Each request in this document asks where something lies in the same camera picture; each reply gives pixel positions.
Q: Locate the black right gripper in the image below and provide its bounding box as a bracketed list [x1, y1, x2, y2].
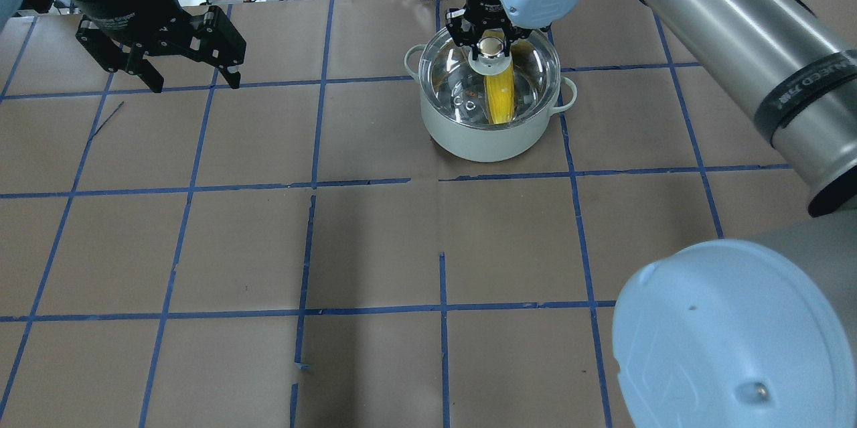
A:
[446, 0, 532, 47]

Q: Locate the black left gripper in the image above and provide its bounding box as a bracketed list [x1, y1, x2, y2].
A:
[76, 0, 247, 93]

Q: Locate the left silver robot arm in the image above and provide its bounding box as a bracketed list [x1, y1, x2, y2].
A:
[2, 0, 247, 93]

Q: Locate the yellow corn cob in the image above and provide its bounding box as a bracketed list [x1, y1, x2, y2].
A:
[478, 31, 517, 124]

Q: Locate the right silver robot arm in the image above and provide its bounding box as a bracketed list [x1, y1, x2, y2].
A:
[448, 0, 855, 427]

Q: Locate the pale green cooking pot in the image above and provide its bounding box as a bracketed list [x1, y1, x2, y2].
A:
[403, 36, 578, 163]

